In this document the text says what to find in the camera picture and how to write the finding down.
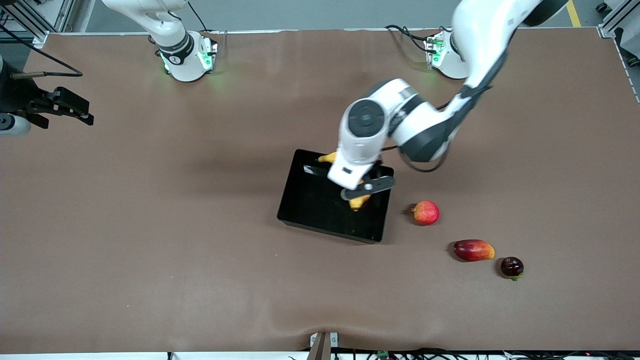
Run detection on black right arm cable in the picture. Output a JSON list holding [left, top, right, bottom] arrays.
[[0, 24, 84, 80]]

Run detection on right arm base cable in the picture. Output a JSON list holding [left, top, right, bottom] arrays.
[[187, 0, 209, 33]]

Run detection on cable bundle below table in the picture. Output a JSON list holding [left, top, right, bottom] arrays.
[[332, 347, 640, 360]]

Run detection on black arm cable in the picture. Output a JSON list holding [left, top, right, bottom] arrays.
[[380, 100, 453, 174], [0, 24, 84, 80]]

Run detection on black plastic box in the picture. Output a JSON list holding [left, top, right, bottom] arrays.
[[276, 148, 396, 245]]

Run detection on aluminium frame post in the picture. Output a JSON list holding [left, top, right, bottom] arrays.
[[0, 0, 76, 46], [597, 0, 640, 38]]

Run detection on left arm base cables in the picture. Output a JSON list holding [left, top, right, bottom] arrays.
[[384, 24, 441, 55]]

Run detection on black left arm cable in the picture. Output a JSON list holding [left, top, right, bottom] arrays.
[[380, 100, 453, 174]]

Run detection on red yellow mango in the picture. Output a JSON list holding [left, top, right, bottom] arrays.
[[453, 239, 496, 263]]

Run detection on metal table edge bracket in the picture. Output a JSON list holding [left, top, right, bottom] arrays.
[[309, 331, 339, 360]]

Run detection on yellow banana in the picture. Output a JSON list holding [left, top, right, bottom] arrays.
[[317, 152, 372, 212]]

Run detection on large table cover mat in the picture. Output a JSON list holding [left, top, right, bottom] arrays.
[[0, 27, 640, 353]]

